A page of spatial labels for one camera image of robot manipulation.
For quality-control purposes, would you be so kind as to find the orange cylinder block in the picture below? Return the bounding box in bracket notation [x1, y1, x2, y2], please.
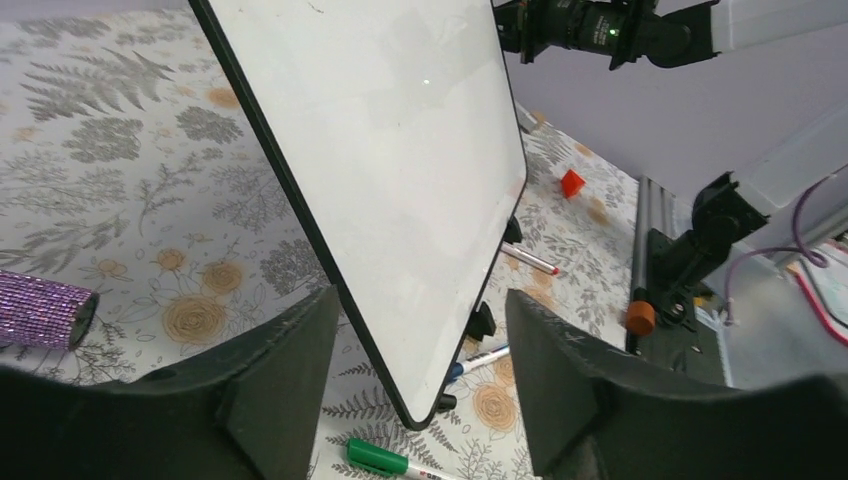
[624, 300, 656, 336]

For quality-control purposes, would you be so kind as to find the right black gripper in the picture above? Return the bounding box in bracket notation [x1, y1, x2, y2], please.
[493, 0, 577, 64]

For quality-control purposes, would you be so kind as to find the red cap whiteboard marker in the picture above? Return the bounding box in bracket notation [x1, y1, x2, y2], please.
[500, 243, 560, 276]

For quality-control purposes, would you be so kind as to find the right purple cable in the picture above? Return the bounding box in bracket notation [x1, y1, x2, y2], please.
[722, 172, 848, 326]

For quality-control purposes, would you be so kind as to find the small red block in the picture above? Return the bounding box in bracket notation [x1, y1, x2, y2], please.
[560, 169, 586, 199]

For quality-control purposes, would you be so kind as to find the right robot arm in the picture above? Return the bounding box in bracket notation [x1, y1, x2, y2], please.
[494, 0, 847, 230]

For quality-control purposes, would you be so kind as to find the floral patterned table mat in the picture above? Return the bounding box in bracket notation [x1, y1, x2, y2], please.
[1, 7, 637, 479]

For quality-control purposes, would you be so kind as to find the white whiteboard black frame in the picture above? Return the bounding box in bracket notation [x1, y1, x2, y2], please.
[191, 0, 527, 431]

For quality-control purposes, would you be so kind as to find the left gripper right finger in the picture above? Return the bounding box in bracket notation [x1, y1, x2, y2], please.
[504, 288, 737, 480]

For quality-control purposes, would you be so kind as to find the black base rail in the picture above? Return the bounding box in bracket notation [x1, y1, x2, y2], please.
[625, 173, 768, 385]

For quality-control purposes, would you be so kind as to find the green cap whiteboard marker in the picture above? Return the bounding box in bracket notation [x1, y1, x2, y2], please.
[345, 438, 459, 480]

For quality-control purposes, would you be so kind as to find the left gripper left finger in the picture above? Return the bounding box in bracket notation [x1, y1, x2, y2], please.
[132, 284, 342, 480]

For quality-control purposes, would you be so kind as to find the blue cap whiteboard marker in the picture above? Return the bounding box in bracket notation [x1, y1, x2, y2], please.
[446, 344, 510, 384]

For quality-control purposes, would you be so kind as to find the purple glitter microphone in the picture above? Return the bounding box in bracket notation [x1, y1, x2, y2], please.
[1, 270, 100, 351]

